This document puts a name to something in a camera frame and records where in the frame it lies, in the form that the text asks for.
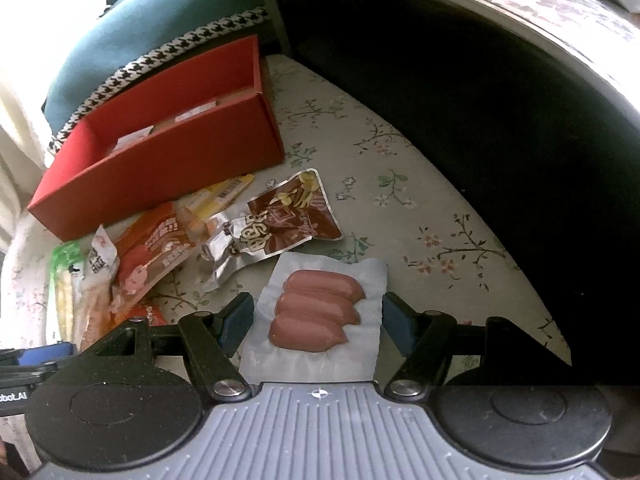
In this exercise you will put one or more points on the teal cushion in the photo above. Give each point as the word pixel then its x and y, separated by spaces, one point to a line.
pixel 150 20

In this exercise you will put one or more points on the brown and silver snack packet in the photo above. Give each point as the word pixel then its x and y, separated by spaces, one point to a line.
pixel 280 220

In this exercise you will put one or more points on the houndstooth cloth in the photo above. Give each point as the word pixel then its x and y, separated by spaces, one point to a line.
pixel 150 57

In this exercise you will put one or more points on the green corn packet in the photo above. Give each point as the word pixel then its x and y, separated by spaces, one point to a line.
pixel 65 300

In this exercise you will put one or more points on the white cloth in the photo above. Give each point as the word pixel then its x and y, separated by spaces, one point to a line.
pixel 30 60

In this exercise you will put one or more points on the orange-red snack packet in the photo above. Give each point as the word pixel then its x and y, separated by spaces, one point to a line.
pixel 160 250

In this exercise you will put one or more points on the yellow and clear snack packet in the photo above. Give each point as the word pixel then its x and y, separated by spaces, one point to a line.
pixel 225 195

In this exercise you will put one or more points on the orange sausage packet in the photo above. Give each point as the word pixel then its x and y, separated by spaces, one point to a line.
pixel 97 310

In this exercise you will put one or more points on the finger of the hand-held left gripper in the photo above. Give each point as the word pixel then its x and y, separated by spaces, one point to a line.
pixel 47 354

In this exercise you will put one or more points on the red cardboard box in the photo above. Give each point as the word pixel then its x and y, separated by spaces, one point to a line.
pixel 175 160

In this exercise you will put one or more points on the small white and red packet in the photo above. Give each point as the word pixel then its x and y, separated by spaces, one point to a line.
pixel 102 255

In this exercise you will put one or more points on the floral bedsheet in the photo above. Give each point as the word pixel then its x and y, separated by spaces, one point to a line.
pixel 425 185

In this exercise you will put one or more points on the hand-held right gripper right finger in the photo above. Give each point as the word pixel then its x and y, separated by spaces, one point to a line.
pixel 400 325

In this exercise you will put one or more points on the red candy packet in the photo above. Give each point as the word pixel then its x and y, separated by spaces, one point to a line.
pixel 145 312

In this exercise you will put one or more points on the clear packet of three sausages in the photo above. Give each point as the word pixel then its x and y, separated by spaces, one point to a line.
pixel 315 310

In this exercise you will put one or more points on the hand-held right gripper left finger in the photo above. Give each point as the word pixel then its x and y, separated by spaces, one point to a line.
pixel 236 322

